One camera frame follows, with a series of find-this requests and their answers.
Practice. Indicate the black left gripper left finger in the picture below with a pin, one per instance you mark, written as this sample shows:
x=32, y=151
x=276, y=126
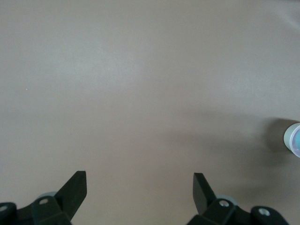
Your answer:
x=70, y=197

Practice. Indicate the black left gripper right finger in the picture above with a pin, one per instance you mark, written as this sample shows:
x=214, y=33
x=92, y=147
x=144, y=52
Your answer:
x=204, y=199

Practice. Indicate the blue bowl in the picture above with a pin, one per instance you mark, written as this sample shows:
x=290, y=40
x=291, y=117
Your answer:
x=297, y=139

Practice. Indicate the white bowl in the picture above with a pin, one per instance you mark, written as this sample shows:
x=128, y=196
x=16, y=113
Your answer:
x=287, y=138

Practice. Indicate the brown table mat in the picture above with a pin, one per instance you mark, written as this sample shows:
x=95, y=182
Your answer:
x=93, y=70

